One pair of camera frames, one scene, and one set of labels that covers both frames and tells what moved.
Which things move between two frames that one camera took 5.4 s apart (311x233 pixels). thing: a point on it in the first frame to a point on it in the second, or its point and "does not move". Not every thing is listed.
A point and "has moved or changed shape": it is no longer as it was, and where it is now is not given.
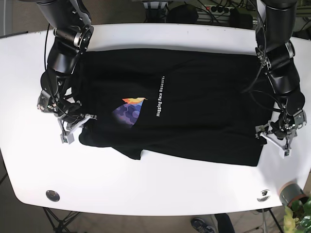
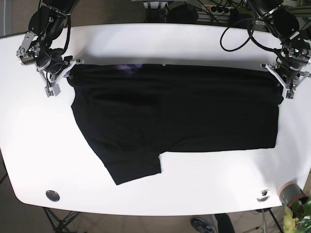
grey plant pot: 290,191 does not move
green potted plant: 297,218 does not move
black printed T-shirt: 196,105 has moved or changed shape
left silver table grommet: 53,195 does not move
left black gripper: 70,123 to 53,70
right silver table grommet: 265,194 does not move
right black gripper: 280,133 to 292,65
